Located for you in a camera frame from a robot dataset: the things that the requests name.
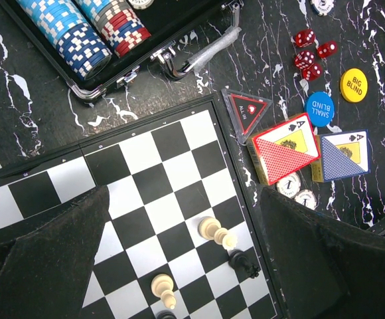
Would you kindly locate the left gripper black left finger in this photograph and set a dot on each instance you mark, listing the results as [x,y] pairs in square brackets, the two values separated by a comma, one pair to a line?
[46,261]

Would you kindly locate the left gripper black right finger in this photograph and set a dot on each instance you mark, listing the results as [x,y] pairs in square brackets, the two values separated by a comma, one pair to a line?
[326,268]

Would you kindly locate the grey white chip stack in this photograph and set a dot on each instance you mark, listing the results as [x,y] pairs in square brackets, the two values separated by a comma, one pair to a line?
[323,7]

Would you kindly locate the black poker set case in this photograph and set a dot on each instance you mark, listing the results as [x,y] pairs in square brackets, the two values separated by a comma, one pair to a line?
[165,20]

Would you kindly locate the white loose poker chip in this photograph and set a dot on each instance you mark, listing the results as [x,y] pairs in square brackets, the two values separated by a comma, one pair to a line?
[306,198]
[289,185]

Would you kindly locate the black chess piece right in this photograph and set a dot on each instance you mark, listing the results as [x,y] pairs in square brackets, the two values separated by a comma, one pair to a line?
[239,260]

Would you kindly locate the black chess piece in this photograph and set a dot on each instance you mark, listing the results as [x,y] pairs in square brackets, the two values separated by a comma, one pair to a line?
[239,260]
[166,315]

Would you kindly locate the blue playing card deck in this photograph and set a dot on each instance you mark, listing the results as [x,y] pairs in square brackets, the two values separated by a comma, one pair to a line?
[343,155]

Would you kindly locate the white chess pawn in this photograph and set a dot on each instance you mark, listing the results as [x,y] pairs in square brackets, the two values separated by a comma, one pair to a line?
[162,287]

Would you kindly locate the black chess piece middle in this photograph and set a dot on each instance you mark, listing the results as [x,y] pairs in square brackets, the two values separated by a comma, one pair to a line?
[166,315]

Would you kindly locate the white chess king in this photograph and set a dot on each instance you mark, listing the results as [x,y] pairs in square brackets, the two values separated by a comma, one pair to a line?
[210,228]

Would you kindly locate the red playing card deck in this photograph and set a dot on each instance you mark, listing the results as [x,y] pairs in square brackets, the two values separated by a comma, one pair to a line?
[283,149]

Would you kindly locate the black white chess board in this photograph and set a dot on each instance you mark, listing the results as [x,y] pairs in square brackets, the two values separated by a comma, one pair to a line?
[164,173]

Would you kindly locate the blue small blind button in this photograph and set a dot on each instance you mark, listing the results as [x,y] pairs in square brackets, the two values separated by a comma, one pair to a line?
[320,108]

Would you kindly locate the triangular all-in marker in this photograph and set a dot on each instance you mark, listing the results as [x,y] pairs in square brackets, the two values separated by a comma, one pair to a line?
[245,111]

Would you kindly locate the yellow big blind button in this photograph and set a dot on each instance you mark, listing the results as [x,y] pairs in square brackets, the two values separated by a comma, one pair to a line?
[353,85]

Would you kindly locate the red die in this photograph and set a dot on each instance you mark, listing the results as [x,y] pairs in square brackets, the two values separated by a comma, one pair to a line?
[304,38]
[312,72]
[304,59]
[327,49]

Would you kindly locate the light blue chip column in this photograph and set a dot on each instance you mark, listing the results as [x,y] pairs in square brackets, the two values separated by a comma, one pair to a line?
[73,37]

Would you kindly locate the green blue chip column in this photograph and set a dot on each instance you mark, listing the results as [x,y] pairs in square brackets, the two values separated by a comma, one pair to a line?
[117,22]

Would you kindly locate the white single chip in case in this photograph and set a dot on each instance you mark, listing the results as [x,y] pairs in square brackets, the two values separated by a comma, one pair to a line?
[141,4]

